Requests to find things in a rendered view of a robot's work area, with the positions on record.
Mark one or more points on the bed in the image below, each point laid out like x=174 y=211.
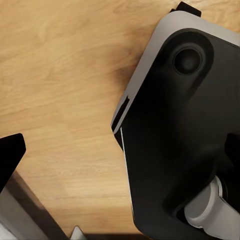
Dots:
x=15 y=222

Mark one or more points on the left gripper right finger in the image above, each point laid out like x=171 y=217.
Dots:
x=232 y=149

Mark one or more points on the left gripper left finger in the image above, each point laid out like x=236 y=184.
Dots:
x=12 y=149

